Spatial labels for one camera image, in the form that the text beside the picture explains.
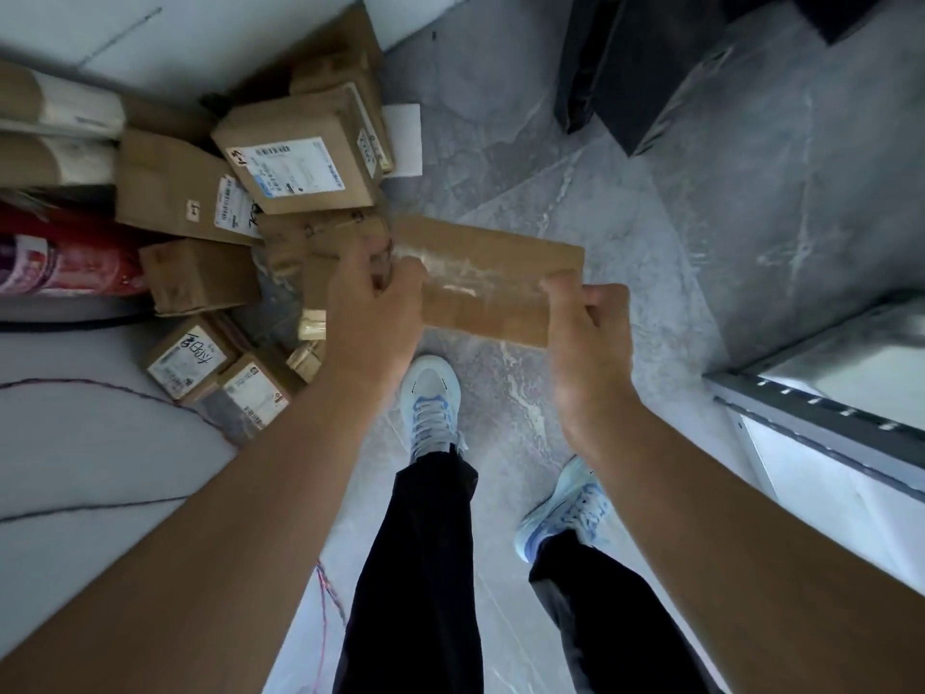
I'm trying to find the person's left hand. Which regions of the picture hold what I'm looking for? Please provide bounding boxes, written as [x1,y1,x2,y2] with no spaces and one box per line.
[324,234,428,388]

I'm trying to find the person's right hand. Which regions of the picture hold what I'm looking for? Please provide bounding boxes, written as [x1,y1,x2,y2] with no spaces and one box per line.
[540,273,641,456]

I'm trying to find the taped brown box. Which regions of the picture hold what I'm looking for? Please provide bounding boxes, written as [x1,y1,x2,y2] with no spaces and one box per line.
[302,213,587,349]

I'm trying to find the person's left forearm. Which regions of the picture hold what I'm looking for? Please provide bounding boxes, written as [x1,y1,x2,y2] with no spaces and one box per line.
[0,364,423,694]

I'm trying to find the person's right forearm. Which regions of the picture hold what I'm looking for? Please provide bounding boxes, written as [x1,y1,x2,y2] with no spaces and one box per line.
[574,397,925,694]

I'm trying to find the light blue left sneaker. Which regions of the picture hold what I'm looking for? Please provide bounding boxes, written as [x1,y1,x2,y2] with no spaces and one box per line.
[399,355,468,465]

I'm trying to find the light blue sneaker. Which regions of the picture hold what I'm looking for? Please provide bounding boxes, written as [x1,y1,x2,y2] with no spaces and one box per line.
[399,355,468,465]
[514,455,615,566]

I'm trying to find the white paper sheet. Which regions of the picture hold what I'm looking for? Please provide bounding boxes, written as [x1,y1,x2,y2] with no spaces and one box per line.
[380,102,423,180]

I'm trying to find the pile of cardboard parcels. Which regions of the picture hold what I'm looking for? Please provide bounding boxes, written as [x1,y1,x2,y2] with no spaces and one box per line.
[116,0,400,449]

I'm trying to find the light blue right sneaker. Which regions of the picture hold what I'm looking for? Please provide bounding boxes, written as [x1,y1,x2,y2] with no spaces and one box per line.
[514,455,615,566]

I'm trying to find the black cabinet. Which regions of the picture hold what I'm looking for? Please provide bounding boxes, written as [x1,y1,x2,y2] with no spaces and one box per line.
[553,0,894,158]

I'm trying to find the black trousers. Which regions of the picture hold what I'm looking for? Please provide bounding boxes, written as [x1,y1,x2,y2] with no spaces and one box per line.
[331,444,725,694]

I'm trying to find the grey metal shelf rack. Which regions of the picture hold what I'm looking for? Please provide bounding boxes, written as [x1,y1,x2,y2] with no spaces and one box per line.
[702,292,925,595]

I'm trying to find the red fire extinguisher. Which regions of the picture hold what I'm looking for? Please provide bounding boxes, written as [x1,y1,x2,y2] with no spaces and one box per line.
[0,200,149,300]

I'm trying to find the brown cardboard tube white label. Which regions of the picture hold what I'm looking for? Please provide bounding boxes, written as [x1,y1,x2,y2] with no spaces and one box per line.
[0,132,121,190]
[0,61,127,140]

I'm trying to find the red and blue wire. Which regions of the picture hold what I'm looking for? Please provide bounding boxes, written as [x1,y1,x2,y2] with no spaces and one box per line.
[307,561,349,694]

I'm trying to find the thin purple wire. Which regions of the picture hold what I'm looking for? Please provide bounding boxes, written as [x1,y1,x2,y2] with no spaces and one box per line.
[0,377,221,430]
[0,496,190,526]

